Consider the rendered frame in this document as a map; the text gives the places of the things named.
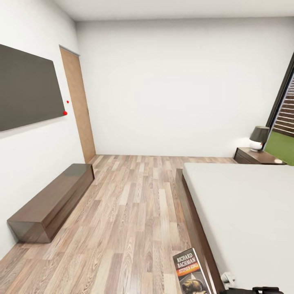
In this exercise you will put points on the sliding door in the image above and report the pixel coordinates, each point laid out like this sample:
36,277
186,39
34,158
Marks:
76,88

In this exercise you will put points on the fixed window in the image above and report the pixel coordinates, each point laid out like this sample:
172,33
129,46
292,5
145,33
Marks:
280,143

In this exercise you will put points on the table lamp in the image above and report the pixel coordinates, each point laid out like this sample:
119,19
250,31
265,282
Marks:
258,137

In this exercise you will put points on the wall mounted tv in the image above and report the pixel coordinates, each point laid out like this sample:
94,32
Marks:
29,89

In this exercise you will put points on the bench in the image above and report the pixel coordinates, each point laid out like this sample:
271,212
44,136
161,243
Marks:
41,218

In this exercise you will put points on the bed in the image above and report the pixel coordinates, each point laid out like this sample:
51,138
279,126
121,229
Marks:
240,219

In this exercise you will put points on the hardback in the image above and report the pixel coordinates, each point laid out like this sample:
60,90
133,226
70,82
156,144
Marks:
190,273

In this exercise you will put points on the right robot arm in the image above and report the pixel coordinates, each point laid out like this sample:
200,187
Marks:
228,277

